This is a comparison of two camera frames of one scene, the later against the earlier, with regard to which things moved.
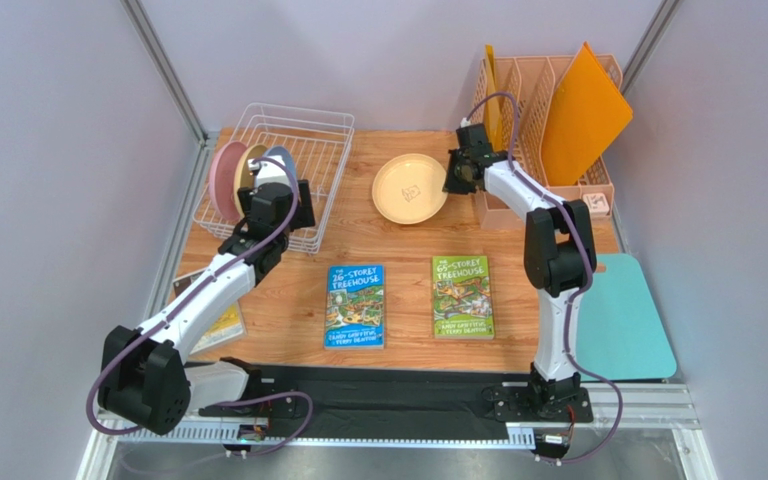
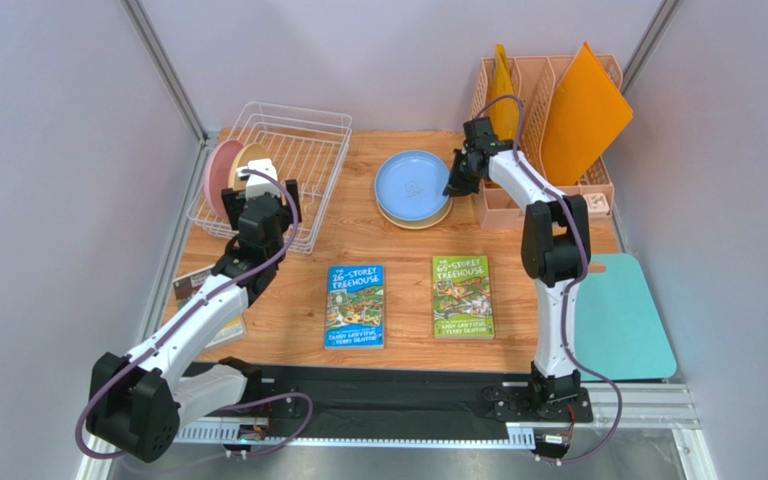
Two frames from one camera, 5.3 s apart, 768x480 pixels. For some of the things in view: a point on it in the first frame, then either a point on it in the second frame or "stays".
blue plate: [285, 155] → [410, 185]
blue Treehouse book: [354, 317] stays
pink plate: [221, 178] stays
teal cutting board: [621, 333] stays
